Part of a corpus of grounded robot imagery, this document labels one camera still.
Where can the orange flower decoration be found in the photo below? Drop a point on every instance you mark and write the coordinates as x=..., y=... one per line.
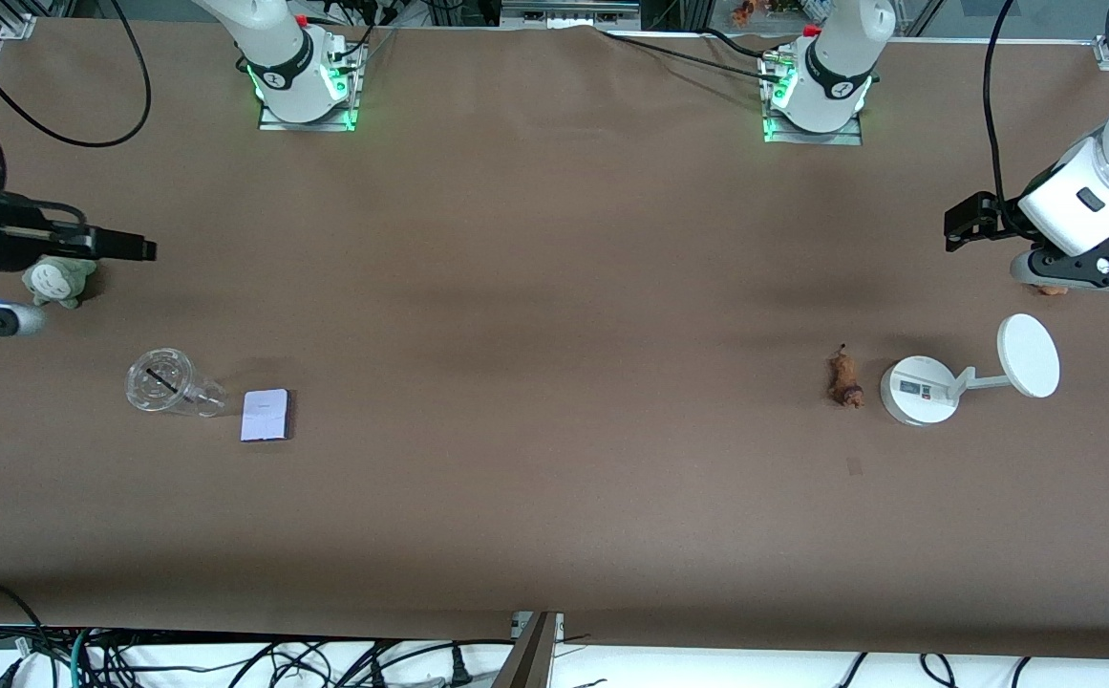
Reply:
x=743, y=11

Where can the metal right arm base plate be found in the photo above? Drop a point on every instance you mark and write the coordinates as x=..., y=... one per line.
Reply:
x=310, y=122

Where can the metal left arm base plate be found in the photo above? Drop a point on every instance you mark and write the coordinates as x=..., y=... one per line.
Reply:
x=812, y=138

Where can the grey plush toy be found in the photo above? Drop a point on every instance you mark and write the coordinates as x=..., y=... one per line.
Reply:
x=55, y=283

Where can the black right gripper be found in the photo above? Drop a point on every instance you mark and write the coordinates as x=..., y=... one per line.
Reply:
x=17, y=241

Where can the metal table leg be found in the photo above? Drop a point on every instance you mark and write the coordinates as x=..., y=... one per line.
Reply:
x=527, y=655

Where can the brown paper table cover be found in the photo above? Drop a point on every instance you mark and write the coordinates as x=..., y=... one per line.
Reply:
x=554, y=239

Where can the small orange toy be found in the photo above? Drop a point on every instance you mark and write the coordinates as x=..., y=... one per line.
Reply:
x=1053, y=289

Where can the aluminium frame bar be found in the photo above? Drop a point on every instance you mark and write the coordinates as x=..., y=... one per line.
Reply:
x=570, y=11

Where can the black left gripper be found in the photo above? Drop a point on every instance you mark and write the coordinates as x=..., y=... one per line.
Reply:
x=997, y=218

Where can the brown lion statue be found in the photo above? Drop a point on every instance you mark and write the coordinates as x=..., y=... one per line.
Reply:
x=844, y=380

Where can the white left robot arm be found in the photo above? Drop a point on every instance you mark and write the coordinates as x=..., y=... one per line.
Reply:
x=841, y=57

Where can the clear plastic cup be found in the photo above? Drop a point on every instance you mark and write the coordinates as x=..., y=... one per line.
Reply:
x=164, y=382

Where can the white desk lamp with disc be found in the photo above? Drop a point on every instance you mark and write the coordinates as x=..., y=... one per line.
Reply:
x=922, y=390

